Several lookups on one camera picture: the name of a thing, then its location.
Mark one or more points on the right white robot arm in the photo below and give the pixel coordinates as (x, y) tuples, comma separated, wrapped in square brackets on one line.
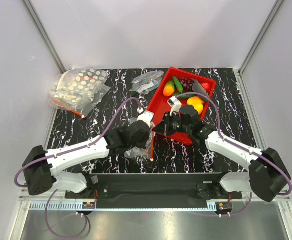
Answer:
[(265, 173)]

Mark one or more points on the red toy apple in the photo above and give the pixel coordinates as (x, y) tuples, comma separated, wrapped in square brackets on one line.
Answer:
[(206, 87)]

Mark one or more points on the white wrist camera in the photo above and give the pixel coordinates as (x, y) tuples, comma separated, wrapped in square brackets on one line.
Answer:
[(146, 117), (175, 105)]

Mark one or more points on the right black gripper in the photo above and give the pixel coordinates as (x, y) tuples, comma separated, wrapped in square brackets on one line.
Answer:
[(164, 127)]

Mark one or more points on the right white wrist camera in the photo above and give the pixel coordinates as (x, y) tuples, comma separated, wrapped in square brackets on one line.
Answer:
[(175, 105)]

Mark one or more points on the green toy cucumber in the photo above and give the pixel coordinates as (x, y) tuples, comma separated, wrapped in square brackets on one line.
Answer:
[(177, 84), (182, 96)]

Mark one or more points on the yellow toy lemon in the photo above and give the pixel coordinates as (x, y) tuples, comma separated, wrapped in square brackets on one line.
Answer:
[(198, 107), (195, 100)]

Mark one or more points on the right connector board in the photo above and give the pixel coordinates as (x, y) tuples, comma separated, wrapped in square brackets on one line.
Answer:
[(226, 206)]

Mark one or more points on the stack of zip bags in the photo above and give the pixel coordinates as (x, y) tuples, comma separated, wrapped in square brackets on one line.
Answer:
[(79, 90)]

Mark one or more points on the aluminium slotted rail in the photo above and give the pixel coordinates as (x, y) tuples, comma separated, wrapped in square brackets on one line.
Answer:
[(57, 206)]

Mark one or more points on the orange zip top bag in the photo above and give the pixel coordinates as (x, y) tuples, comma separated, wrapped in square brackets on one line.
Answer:
[(140, 152)]

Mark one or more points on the orange green toy mango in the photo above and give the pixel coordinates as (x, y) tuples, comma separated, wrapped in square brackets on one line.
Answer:
[(169, 89)]

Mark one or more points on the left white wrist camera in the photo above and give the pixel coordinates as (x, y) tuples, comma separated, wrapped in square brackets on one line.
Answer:
[(146, 117)]

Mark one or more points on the purple toy grapes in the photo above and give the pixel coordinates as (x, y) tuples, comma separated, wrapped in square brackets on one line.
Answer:
[(186, 83)]

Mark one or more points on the connector board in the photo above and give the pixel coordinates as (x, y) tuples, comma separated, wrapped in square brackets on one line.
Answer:
[(226, 206), (88, 205)]

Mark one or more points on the left connector board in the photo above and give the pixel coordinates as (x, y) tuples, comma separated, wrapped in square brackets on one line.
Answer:
[(88, 205)]

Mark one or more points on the grey toy fish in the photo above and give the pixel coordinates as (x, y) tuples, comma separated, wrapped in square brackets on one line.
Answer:
[(197, 88)]

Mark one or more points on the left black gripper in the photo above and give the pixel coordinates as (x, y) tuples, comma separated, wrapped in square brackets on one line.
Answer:
[(142, 145)]

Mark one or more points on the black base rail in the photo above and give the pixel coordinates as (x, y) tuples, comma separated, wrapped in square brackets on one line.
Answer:
[(154, 191)]

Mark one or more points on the clear bag with contents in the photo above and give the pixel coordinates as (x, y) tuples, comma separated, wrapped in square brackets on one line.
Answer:
[(147, 82)]

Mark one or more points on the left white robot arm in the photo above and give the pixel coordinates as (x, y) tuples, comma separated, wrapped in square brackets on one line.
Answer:
[(45, 170)]

